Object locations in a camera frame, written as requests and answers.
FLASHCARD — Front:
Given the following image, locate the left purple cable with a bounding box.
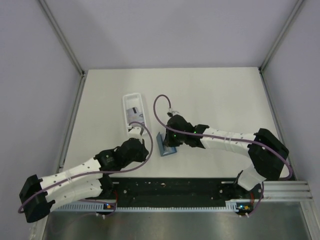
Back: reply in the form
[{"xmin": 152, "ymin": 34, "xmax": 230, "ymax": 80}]
[{"xmin": 17, "ymin": 121, "xmax": 154, "ymax": 214}]

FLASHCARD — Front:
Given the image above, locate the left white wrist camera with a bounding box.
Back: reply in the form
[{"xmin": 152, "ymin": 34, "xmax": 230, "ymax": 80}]
[{"xmin": 128, "ymin": 126, "xmax": 144, "ymax": 139}]

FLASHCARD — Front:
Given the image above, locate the right aluminium corner post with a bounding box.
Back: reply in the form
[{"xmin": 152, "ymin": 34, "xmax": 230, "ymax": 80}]
[{"xmin": 258, "ymin": 0, "xmax": 307, "ymax": 72}]

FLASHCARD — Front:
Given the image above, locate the silver VIP card middle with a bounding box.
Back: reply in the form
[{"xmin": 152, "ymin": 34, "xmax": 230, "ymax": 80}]
[{"xmin": 126, "ymin": 107, "xmax": 144, "ymax": 121}]

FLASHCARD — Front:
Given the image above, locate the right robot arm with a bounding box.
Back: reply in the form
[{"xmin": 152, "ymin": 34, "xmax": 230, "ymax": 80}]
[{"xmin": 163, "ymin": 113, "xmax": 289, "ymax": 198}]

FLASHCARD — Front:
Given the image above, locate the blue leather card holder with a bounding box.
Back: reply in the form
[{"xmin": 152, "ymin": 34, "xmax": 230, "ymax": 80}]
[{"xmin": 156, "ymin": 132, "xmax": 177, "ymax": 157}]

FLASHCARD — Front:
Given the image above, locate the left aluminium corner post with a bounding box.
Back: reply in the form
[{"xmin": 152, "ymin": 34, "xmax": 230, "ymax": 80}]
[{"xmin": 36, "ymin": 0, "xmax": 85, "ymax": 77}]

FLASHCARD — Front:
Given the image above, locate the aluminium corner post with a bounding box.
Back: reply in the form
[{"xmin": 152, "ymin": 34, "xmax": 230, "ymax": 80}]
[
  {"xmin": 36, "ymin": 0, "xmax": 85, "ymax": 77},
  {"xmin": 258, "ymin": 0, "xmax": 307, "ymax": 72}
]

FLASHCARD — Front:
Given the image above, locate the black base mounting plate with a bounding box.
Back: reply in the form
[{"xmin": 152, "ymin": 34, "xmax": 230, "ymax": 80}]
[{"xmin": 84, "ymin": 176, "xmax": 265, "ymax": 201}]

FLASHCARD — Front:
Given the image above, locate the purple cable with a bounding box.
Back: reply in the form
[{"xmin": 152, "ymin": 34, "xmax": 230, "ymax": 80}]
[
  {"xmin": 152, "ymin": 94, "xmax": 294, "ymax": 218},
  {"xmin": 17, "ymin": 121, "xmax": 154, "ymax": 214}
]

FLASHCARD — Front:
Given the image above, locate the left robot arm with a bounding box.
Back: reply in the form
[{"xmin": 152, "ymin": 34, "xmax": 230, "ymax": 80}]
[{"xmin": 18, "ymin": 138, "xmax": 153, "ymax": 223}]

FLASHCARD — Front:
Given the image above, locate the grey slotted cable duct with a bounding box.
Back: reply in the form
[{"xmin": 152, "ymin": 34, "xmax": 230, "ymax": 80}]
[{"xmin": 54, "ymin": 200, "xmax": 251, "ymax": 213}]

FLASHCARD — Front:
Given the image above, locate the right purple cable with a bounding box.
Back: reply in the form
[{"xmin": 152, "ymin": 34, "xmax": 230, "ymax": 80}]
[{"xmin": 152, "ymin": 94, "xmax": 294, "ymax": 218}]

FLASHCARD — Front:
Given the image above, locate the aluminium frame rail front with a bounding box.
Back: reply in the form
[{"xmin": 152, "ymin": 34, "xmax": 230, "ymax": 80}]
[{"xmin": 262, "ymin": 181, "xmax": 313, "ymax": 202}]

